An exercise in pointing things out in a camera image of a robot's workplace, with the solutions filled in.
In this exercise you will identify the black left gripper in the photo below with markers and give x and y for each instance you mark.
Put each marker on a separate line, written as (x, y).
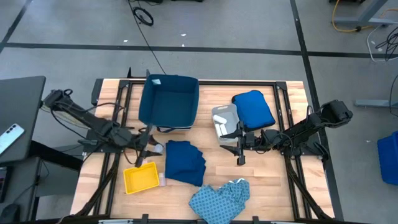
(141, 144)

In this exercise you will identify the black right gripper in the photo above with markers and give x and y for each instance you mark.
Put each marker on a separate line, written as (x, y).
(252, 140)

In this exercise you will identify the small clear plastic bottle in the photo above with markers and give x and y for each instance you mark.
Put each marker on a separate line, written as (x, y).
(159, 148)

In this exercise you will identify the white gauze roll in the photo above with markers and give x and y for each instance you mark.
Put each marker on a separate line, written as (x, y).
(224, 129)
(219, 119)
(218, 130)

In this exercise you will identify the grey plastic bin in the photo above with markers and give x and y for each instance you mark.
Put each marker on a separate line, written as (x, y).
(231, 119)

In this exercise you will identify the navy scrub cloth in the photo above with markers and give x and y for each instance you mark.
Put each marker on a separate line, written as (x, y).
(183, 161)

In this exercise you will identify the yellow plastic basket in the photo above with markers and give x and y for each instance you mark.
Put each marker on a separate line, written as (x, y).
(141, 179)

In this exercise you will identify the small white pink packet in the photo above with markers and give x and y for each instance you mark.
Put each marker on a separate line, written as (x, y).
(162, 180)

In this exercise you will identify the navy fabric storage bin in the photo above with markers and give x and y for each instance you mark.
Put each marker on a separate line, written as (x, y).
(169, 102)

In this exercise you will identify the light blue patterned gown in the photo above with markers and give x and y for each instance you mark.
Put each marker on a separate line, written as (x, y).
(217, 205)

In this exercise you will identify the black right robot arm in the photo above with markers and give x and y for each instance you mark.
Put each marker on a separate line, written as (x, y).
(304, 126)

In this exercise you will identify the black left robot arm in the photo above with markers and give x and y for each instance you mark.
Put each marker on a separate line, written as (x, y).
(90, 119)

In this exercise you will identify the bright blue folded pad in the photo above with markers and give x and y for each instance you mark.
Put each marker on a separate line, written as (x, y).
(253, 109)

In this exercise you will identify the black box on table edge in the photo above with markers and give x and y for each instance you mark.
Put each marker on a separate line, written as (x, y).
(97, 91)

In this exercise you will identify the black computer desk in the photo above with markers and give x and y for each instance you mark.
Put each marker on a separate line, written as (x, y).
(21, 186)

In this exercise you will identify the dark grey desk top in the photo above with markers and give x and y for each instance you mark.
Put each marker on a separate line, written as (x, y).
(21, 99)

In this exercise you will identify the silver smartphone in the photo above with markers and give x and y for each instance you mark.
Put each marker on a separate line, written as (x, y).
(11, 137)

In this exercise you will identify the grey metal floor bar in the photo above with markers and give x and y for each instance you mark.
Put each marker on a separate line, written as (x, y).
(376, 103)

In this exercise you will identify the computer keyboard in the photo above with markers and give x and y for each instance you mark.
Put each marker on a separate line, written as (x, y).
(2, 183)

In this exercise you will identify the blue plastic crate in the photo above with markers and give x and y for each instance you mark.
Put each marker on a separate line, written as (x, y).
(390, 158)

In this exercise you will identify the black computer mouse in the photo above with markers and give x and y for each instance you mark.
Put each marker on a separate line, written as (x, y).
(9, 214)

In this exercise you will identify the grey metal table base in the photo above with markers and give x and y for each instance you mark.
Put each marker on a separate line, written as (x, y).
(373, 9)

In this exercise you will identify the black aluminium table frame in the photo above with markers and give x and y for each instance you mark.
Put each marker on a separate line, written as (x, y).
(248, 83)

